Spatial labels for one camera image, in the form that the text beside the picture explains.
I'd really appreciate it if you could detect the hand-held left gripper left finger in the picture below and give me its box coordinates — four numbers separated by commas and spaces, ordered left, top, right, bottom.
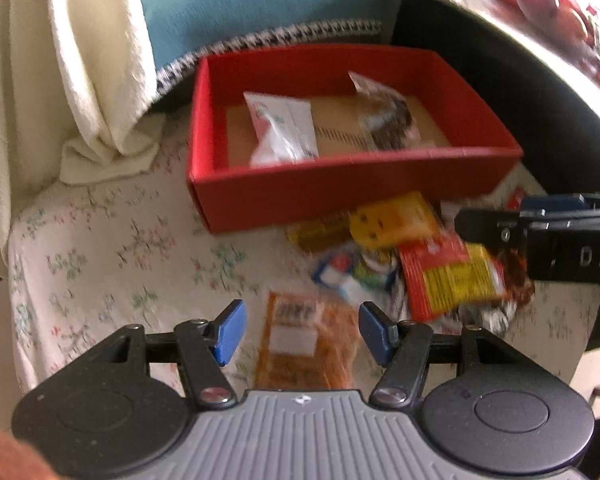
75, 299, 247, 409

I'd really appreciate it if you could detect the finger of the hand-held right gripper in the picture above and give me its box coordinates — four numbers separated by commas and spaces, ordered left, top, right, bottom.
454, 207, 531, 254
519, 192, 600, 222

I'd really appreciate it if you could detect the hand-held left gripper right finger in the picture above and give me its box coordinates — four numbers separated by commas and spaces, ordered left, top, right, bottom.
358, 301, 533, 409

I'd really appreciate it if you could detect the long red snack packet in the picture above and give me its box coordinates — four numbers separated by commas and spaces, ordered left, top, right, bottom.
502, 186, 528, 212

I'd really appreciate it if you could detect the red yellow snack packet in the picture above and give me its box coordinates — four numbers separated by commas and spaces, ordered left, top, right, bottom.
397, 237, 506, 323

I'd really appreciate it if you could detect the green white snack packet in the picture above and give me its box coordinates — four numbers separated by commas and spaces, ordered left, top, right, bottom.
360, 254, 399, 287

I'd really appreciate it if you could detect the brown silver snack packet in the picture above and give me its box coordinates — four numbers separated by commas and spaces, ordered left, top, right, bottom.
457, 247, 537, 339

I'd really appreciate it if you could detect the orange snack packet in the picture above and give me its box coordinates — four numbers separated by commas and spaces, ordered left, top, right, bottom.
254, 290, 363, 391

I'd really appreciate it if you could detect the blue snack packet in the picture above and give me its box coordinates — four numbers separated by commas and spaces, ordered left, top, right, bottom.
314, 252, 366, 306

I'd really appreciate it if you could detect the yellow brown snack packet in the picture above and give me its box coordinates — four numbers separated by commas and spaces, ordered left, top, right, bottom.
287, 215, 355, 257

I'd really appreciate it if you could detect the red cardboard box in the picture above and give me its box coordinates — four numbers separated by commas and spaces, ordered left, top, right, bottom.
187, 44, 525, 235

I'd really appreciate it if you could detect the dark table glossy top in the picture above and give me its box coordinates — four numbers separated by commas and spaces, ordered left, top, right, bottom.
392, 0, 600, 351

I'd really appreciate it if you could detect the dark brown snack packet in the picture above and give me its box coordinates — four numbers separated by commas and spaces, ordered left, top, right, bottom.
348, 71, 423, 152

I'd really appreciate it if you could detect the red apple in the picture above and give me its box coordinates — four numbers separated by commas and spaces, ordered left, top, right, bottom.
562, 7, 592, 41
517, 0, 561, 21

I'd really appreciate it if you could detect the white snack packet red print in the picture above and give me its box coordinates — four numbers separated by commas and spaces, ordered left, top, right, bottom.
243, 91, 320, 168

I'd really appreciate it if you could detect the teal blanket houndstooth trim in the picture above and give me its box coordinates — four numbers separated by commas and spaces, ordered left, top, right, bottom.
139, 0, 501, 98

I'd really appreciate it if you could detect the white towel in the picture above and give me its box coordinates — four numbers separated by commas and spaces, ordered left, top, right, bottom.
0, 0, 162, 281

